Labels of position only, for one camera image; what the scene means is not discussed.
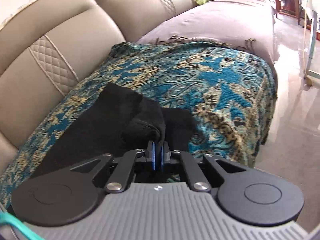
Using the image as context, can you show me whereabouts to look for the black pants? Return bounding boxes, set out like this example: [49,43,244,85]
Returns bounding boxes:
[31,83,197,178]

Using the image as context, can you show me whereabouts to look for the blue paisley patterned throw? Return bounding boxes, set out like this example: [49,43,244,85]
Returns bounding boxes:
[1,42,277,207]

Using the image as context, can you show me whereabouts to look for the beige leather sofa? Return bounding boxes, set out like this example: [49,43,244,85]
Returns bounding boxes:
[0,0,272,176]

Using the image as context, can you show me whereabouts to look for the lavender sofa cover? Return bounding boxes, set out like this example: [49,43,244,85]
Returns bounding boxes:
[135,0,278,68]

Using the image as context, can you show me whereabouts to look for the wooden chair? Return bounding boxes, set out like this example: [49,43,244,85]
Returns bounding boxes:
[274,0,302,25]

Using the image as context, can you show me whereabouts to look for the teal cable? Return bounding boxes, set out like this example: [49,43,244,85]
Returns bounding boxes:
[0,212,45,240]

